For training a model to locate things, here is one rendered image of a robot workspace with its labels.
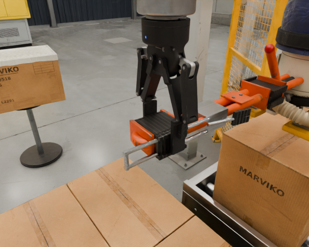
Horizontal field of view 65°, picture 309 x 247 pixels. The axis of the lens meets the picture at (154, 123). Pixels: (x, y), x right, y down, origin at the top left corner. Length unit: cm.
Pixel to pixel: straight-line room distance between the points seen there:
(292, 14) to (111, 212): 106
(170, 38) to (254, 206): 91
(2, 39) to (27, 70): 568
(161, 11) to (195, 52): 158
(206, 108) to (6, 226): 110
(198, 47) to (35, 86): 133
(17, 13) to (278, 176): 739
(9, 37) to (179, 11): 753
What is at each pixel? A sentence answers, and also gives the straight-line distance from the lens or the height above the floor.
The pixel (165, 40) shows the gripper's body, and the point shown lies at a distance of 37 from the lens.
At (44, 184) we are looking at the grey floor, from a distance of 236.
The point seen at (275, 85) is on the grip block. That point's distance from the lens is 73.
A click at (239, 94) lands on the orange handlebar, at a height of 126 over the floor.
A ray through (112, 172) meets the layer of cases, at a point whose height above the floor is 54.
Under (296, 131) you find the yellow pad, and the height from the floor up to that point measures 113.
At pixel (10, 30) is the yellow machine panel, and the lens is 781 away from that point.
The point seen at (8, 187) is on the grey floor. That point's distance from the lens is 246.
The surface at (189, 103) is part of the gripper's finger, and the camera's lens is 38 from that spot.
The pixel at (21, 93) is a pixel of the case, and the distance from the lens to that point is 219.
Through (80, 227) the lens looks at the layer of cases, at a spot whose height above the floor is 54.
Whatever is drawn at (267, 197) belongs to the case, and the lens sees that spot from 109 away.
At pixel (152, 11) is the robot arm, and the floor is 147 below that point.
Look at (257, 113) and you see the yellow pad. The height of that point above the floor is 113.
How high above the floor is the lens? 150
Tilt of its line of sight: 30 degrees down
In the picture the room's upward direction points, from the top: straight up
